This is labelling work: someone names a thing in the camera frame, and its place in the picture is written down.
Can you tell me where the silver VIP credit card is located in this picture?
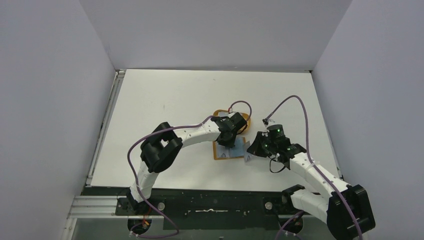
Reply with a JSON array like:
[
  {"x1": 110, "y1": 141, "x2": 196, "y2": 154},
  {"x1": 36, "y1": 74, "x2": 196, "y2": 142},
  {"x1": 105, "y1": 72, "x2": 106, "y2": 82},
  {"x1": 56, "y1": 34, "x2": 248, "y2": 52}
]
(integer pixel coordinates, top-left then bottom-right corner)
[{"x1": 214, "y1": 145, "x2": 231, "y2": 159}]

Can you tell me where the orange leather card holder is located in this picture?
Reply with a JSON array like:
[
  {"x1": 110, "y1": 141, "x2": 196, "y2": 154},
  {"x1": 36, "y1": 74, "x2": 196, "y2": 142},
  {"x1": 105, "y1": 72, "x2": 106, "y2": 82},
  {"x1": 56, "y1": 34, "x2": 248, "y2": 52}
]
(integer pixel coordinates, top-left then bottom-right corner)
[{"x1": 212, "y1": 137, "x2": 247, "y2": 160}]

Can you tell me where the orange plastic tray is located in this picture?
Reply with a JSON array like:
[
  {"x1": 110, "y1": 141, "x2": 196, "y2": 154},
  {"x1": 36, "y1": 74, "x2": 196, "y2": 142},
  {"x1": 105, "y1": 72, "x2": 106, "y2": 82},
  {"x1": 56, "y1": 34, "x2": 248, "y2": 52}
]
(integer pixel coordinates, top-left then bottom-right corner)
[{"x1": 212, "y1": 109, "x2": 251, "y2": 135}]

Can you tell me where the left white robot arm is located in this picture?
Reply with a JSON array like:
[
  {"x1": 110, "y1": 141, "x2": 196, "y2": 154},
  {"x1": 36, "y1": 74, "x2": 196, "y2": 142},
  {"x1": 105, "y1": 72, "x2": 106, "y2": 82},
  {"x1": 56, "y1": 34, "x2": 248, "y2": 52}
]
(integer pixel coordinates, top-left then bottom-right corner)
[{"x1": 126, "y1": 112, "x2": 250, "y2": 215}]

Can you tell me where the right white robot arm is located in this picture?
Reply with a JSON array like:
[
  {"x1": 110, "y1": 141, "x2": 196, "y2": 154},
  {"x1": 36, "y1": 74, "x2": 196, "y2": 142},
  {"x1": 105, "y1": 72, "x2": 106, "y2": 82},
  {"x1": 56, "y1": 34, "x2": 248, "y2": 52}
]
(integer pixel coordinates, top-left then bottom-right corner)
[{"x1": 247, "y1": 124, "x2": 376, "y2": 240}]

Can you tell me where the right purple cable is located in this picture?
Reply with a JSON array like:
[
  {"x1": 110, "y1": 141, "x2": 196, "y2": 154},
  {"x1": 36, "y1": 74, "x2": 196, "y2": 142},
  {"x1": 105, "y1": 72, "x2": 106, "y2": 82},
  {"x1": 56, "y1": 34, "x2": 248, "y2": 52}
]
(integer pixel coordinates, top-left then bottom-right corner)
[{"x1": 262, "y1": 95, "x2": 365, "y2": 240}]

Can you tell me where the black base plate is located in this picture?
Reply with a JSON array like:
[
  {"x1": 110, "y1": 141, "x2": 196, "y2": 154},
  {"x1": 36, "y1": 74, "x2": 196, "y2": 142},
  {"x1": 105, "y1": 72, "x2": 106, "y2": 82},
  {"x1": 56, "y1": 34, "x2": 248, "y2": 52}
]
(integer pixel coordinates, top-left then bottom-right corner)
[{"x1": 115, "y1": 188, "x2": 297, "y2": 231}]

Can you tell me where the aluminium frame rail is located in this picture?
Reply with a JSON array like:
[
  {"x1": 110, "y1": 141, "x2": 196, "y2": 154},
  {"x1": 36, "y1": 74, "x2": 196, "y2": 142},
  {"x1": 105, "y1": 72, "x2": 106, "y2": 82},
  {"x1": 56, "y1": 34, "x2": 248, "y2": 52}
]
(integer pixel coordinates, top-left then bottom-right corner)
[{"x1": 67, "y1": 194, "x2": 365, "y2": 220}]

